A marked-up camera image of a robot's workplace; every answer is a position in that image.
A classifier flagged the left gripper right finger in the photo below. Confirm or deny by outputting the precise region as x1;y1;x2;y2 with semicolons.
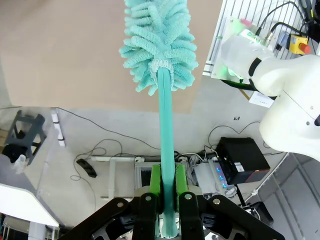
175;163;286;240

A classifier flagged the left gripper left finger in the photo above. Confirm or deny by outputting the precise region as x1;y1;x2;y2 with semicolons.
57;163;165;240

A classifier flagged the teal chenille duster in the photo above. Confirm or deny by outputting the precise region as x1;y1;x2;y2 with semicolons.
118;0;200;238

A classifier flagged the silver box with blue lights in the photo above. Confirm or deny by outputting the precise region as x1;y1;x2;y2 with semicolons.
193;159;228;195

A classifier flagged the black computer box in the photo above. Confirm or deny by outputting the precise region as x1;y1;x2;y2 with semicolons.
215;136;271;186

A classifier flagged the grey metal cabinet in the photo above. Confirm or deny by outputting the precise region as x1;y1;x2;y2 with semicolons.
257;152;320;240

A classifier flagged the white power strip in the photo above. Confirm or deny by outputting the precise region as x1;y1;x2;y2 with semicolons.
50;108;66;148

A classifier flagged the white background table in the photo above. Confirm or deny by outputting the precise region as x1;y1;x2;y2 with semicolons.
0;183;61;240

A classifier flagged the clear plastic bottle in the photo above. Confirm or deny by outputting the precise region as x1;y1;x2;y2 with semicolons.
13;154;27;176

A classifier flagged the small white cardboard box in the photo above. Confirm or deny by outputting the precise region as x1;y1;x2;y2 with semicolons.
248;91;278;108

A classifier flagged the grey plastic stool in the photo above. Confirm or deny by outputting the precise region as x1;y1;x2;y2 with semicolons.
3;109;48;166

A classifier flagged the yellow emergency stop button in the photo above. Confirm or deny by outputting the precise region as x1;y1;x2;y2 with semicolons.
289;34;312;55

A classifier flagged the white table leg frame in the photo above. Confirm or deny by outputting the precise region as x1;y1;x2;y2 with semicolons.
90;154;146;200

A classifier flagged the black floor cable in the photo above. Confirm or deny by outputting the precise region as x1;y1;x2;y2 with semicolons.
56;107;162;151

